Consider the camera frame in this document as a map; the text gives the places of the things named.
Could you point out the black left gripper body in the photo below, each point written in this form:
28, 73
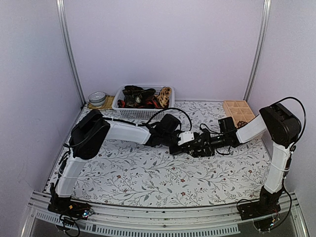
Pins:
174, 151

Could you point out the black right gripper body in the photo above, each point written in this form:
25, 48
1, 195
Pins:
212, 143

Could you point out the black white floral tie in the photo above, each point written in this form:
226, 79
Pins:
197, 150

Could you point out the wooden divided box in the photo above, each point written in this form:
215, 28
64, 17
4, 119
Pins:
239, 110

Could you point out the white plastic basket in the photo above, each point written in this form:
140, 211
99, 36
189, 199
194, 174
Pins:
141, 113

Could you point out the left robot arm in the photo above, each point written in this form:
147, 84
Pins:
87, 138

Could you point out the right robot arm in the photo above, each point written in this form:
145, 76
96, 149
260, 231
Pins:
285, 130

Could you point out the rolled dark tie in box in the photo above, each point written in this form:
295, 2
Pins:
241, 123

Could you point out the red navy striped tie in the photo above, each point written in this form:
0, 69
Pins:
132, 104

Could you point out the yellow beetle print tie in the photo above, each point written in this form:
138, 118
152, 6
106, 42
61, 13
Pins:
163, 97

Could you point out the dark floral brown tie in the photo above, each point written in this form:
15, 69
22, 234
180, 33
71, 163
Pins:
138, 93

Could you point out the woven bamboo mat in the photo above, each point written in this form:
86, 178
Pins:
106, 104

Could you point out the patterned ceramic bowl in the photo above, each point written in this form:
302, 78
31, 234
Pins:
97, 99

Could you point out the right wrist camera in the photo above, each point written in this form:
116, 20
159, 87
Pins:
205, 129

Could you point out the front aluminium rail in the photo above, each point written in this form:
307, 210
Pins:
205, 221

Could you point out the right aluminium frame post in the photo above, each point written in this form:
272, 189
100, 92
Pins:
259, 48

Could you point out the aluminium frame post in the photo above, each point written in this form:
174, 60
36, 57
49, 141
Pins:
67, 41
259, 48

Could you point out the left aluminium frame post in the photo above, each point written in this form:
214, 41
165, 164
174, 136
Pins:
67, 41

